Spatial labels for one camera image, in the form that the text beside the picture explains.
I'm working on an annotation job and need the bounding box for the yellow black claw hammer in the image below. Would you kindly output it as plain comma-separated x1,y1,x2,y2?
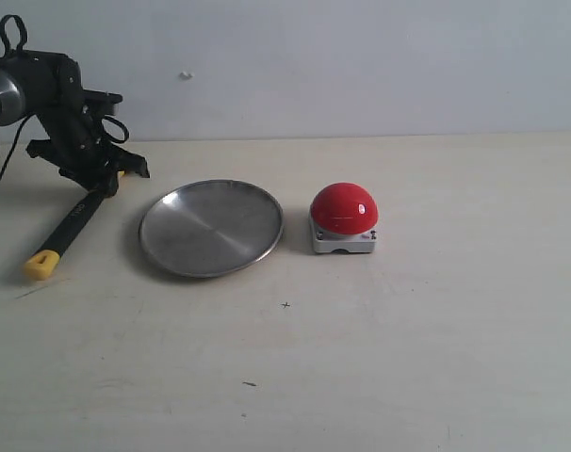
23,147,150,281

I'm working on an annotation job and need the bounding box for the round stainless steel plate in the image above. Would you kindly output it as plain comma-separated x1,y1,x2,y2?
139,179,285,279

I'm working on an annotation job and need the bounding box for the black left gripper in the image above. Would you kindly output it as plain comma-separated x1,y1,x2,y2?
11,50,119,198

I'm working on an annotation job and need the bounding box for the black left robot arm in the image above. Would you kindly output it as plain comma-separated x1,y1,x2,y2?
0,49,129,196

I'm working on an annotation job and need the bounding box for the red dome push button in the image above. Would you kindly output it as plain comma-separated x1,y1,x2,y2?
309,182,379,254

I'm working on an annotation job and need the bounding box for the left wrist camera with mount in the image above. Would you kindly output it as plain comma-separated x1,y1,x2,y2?
83,89,123,116

